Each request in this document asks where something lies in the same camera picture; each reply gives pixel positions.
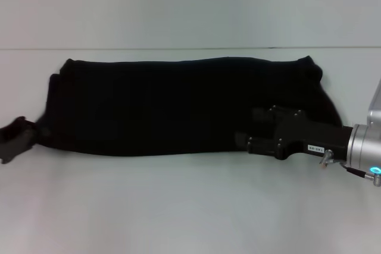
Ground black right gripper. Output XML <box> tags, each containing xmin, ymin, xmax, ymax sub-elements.
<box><xmin>235</xmin><ymin>105</ymin><xmax>354</xmax><ymax>161</ymax></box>

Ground black shirt with FREE print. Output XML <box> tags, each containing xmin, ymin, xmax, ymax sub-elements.
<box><xmin>35</xmin><ymin>55</ymin><xmax>343</xmax><ymax>158</ymax></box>

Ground right gripper cable with plug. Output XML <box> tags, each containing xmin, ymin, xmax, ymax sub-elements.
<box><xmin>318</xmin><ymin>149</ymin><xmax>381</xmax><ymax>179</ymax></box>

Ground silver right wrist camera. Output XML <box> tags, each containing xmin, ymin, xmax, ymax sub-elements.
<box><xmin>367</xmin><ymin>77</ymin><xmax>381</xmax><ymax>128</ymax></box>

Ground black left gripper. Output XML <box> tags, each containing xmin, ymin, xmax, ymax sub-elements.
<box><xmin>0</xmin><ymin>116</ymin><xmax>38</xmax><ymax>165</ymax></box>

